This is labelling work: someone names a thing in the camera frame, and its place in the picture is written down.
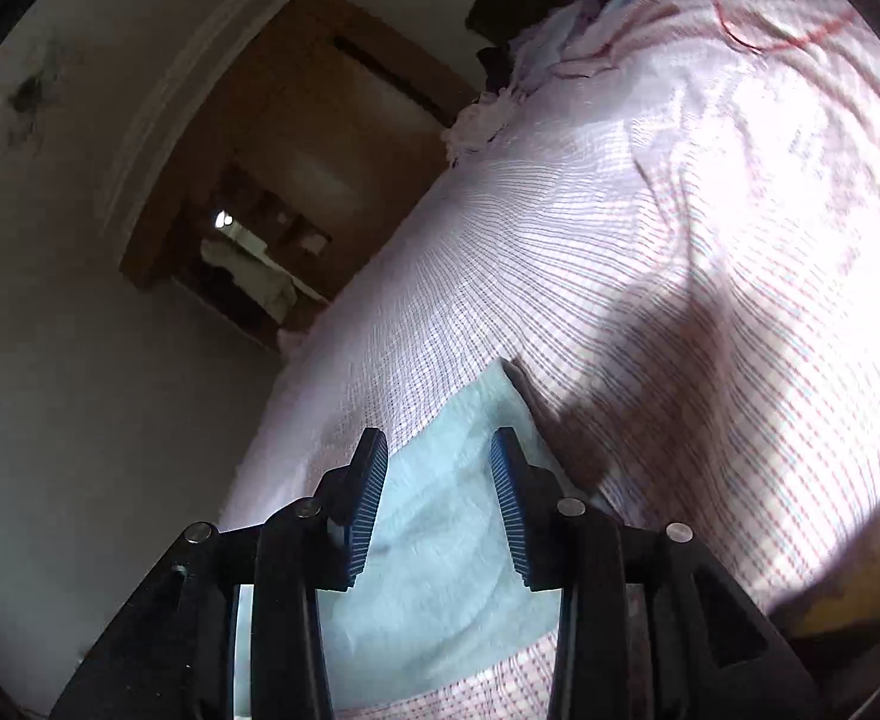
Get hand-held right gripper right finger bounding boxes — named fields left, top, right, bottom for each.
left=489, top=427, right=823, bottom=720

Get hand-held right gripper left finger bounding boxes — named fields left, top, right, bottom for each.
left=50, top=427, right=391, bottom=720

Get light blue pants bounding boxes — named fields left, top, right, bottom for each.
left=233, top=360, right=585, bottom=720

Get beige hanging jacket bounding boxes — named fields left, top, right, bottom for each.
left=200, top=236, right=300, bottom=325

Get pink checked bed sheet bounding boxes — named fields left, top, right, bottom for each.
left=218, top=0, right=880, bottom=720

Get wooden wardrobe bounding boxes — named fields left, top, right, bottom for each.
left=117, top=0, right=486, bottom=355

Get dark cloth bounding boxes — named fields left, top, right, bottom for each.
left=477, top=45, right=525, bottom=91

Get lavender pillow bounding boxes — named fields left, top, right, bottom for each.
left=515, top=0, right=607, bottom=91

